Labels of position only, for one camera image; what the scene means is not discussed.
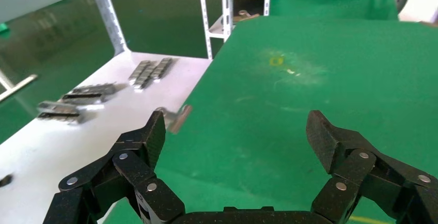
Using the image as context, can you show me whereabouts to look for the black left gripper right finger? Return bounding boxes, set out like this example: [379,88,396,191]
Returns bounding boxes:
[305,109,438,224]

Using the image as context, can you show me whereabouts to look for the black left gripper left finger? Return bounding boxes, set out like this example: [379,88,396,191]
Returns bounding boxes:
[42,110,187,224]

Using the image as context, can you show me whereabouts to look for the white lower shelf board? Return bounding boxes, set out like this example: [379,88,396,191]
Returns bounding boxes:
[0,51,213,224]

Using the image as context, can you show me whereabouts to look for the silver binder clip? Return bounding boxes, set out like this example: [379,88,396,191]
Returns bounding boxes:
[155,104,193,135]

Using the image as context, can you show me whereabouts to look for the green table cloth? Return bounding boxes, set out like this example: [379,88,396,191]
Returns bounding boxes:
[102,15,438,224]

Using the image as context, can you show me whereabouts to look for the white perforated shelf upright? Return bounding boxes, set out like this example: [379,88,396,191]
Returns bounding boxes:
[90,0,129,56]
[196,0,213,61]

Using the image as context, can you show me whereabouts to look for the white robot torso column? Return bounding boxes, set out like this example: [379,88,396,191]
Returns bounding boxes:
[397,0,438,24]

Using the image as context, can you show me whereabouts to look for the white metal storage rack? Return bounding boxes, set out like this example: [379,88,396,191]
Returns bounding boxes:
[205,0,273,42]

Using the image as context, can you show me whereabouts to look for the brass binder clip right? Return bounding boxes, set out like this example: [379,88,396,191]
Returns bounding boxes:
[234,9,261,23]

